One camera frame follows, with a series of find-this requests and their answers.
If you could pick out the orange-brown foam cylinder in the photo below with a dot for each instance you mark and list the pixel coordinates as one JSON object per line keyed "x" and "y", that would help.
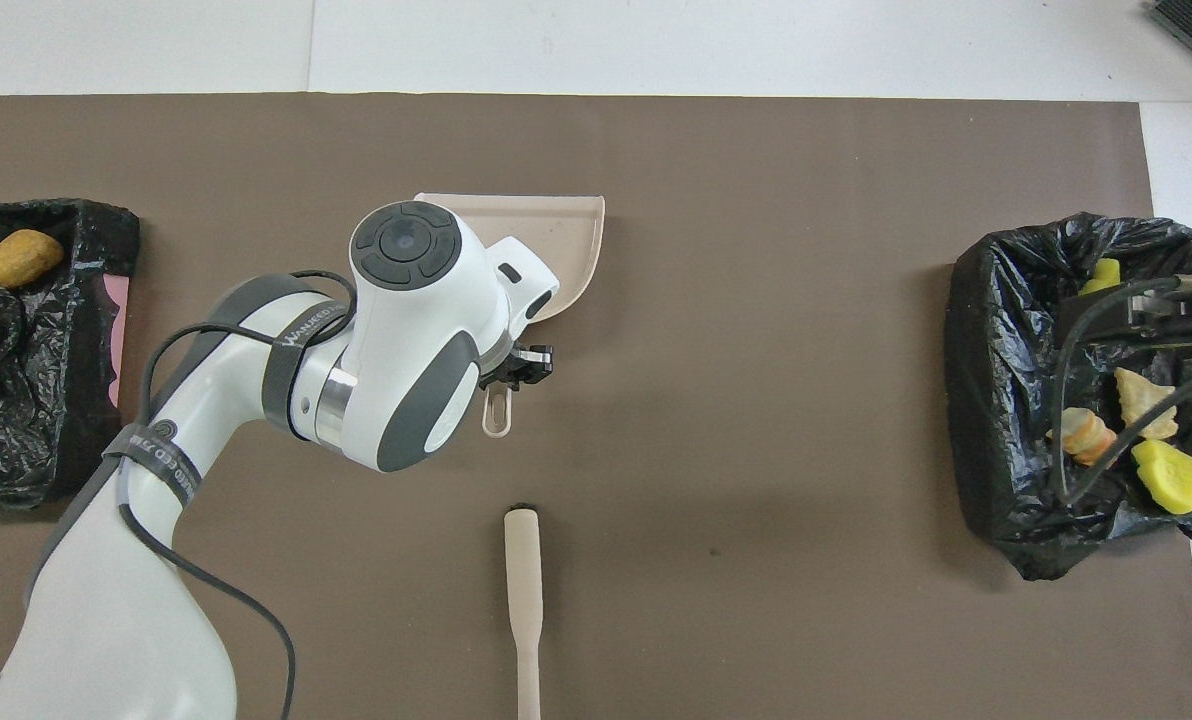
{"x": 22, "y": 258}

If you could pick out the green and yellow sponge piece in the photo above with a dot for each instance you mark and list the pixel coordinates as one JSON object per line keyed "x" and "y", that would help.
{"x": 1104, "y": 272}

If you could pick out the cream ribbed foam chunk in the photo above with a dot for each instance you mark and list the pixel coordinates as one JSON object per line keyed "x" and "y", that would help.
{"x": 1084, "y": 438}

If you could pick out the crumpled black trash bag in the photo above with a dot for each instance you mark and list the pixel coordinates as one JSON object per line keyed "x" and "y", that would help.
{"x": 1006, "y": 400}

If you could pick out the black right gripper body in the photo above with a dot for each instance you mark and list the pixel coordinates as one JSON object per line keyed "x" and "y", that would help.
{"x": 1191, "y": 322}

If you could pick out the beige hand brush black bristles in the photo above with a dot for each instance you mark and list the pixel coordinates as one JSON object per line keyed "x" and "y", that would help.
{"x": 523, "y": 570}

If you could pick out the pink plastic bin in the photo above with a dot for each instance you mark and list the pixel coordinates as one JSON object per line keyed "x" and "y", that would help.
{"x": 118, "y": 340}

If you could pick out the bright yellow foam block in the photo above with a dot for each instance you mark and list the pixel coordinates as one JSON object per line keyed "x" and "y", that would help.
{"x": 1168, "y": 477}

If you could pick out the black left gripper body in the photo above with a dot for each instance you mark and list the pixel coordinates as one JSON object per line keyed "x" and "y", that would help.
{"x": 496, "y": 378}

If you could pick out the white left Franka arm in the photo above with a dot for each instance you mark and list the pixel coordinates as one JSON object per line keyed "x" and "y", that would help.
{"x": 416, "y": 330}

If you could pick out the beige plastic dustpan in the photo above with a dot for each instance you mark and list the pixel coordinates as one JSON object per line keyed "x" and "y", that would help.
{"x": 556, "y": 240}

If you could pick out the pale beige foam chunk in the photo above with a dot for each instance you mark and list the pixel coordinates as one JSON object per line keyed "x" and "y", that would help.
{"x": 1146, "y": 400}

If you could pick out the black bag over pink bin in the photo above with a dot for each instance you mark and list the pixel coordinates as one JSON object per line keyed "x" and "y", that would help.
{"x": 66, "y": 330}

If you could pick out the brown paper table mat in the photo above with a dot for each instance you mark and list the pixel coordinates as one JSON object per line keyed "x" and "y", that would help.
{"x": 756, "y": 450}

